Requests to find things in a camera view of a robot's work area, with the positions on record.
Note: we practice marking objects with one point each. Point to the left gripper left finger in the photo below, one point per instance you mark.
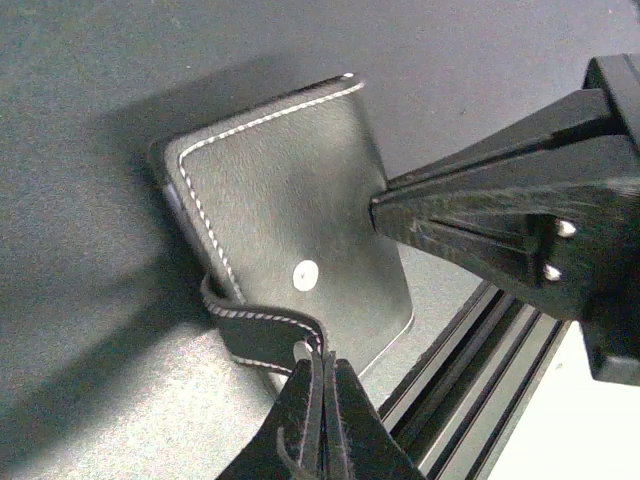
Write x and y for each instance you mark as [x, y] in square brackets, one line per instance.
[288, 443]

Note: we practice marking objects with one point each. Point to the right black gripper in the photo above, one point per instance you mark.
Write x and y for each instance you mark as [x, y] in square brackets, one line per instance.
[552, 222]

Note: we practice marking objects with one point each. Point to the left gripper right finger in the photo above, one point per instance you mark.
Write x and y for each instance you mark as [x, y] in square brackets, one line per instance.
[357, 445]

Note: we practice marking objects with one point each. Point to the black aluminium rail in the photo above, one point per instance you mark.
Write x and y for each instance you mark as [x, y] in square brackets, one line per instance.
[454, 411]

